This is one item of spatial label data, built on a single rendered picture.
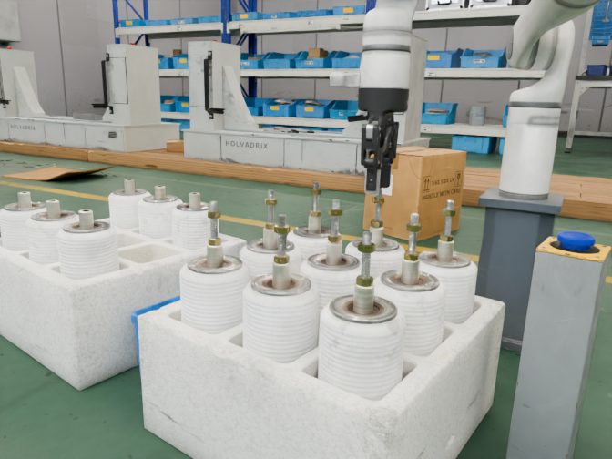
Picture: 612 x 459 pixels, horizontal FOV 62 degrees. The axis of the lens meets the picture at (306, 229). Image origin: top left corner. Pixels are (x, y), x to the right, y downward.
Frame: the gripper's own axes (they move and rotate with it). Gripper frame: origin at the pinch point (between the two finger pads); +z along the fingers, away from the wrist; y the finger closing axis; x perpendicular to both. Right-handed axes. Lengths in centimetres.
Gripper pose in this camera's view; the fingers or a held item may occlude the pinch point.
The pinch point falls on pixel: (378, 182)
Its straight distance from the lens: 80.3
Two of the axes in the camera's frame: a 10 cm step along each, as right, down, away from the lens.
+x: -9.3, -1.2, 3.6
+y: 3.8, -2.2, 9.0
